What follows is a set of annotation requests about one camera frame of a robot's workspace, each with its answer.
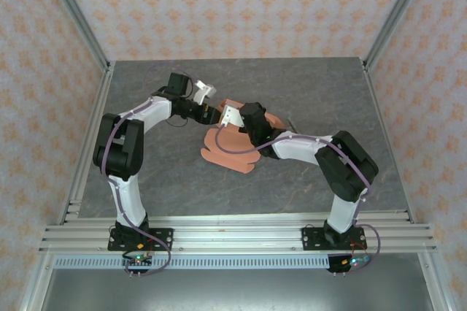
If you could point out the salmon pink paper box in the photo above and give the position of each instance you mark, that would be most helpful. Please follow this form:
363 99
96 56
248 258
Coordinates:
233 160

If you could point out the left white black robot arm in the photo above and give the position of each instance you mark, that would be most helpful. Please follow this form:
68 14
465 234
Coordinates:
126 194

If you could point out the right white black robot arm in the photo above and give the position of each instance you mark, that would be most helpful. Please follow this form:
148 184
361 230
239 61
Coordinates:
303 148

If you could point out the wide aluminium crossbeam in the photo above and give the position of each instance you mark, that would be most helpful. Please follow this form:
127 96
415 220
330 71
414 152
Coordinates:
237 238

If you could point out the grey metal panel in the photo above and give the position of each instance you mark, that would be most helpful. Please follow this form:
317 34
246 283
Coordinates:
233 289

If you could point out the aluminium side rail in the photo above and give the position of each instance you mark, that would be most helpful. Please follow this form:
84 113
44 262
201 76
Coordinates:
103 88
375 88

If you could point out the narrow aluminium table-edge rail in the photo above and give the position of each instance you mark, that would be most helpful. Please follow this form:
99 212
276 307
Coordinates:
237 218

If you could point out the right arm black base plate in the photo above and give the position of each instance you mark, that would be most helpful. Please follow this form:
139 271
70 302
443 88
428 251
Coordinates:
312 238

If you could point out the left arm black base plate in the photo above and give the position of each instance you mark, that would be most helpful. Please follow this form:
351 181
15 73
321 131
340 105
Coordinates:
164 238

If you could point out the aluminium frame post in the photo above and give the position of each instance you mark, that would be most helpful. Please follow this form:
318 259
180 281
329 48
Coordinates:
79 15
393 15

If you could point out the aluminium lower frame rail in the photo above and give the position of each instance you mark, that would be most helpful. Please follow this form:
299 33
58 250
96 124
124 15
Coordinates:
36 285
434 285

